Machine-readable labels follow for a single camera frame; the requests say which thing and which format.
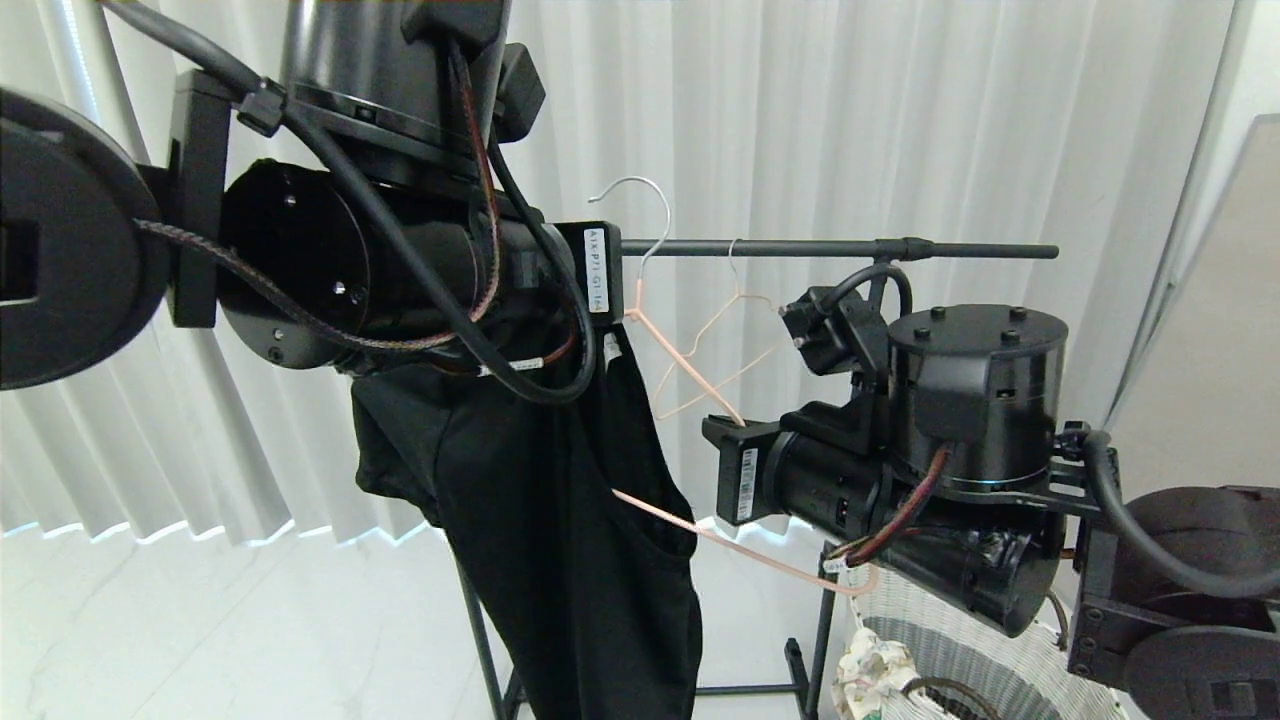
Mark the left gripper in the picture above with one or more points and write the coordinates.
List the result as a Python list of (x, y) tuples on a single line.
[(310, 260)]

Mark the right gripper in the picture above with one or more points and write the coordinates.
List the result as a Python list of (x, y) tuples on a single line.
[(810, 480)]

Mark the pink clothes hanger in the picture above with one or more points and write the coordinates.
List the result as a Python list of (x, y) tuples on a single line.
[(690, 371), (735, 275)]

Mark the black garment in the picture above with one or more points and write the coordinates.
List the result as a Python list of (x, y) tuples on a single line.
[(560, 520)]

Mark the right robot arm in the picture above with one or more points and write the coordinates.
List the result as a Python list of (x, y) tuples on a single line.
[(980, 400)]

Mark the white laundry basket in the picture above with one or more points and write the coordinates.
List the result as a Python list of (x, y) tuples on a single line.
[(960, 650)]

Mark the black clothes rack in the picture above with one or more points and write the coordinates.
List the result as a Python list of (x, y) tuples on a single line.
[(800, 248)]

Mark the cream printed garment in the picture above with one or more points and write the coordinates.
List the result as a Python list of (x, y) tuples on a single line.
[(870, 670)]

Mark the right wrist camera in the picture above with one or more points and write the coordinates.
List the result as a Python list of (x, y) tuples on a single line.
[(835, 330)]

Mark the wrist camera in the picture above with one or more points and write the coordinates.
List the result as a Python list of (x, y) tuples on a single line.
[(835, 330), (522, 95)]

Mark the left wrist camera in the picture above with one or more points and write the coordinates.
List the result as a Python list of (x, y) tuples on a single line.
[(522, 95)]

